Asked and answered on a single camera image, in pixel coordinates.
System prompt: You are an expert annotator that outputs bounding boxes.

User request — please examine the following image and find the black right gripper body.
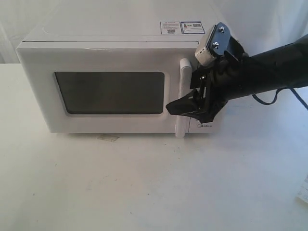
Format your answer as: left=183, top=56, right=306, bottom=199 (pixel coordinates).
left=191, top=38, right=248, bottom=114

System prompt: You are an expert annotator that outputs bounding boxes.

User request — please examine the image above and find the white microwave door with window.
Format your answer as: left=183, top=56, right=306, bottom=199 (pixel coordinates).
left=16, top=42, right=197, bottom=133

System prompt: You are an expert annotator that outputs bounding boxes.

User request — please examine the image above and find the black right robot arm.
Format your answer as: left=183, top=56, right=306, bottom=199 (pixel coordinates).
left=166, top=36, right=308, bottom=123

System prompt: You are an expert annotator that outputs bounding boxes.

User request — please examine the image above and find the white Midea microwave oven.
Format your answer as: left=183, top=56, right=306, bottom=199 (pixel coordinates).
left=16, top=0, right=223, bottom=138

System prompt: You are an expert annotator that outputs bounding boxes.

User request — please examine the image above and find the printed paper sheet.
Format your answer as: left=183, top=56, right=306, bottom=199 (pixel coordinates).
left=297, top=175, right=308, bottom=204

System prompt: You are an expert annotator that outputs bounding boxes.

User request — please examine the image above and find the white wrist camera on right gripper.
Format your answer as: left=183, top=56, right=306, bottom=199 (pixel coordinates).
left=195, top=22, right=231, bottom=66

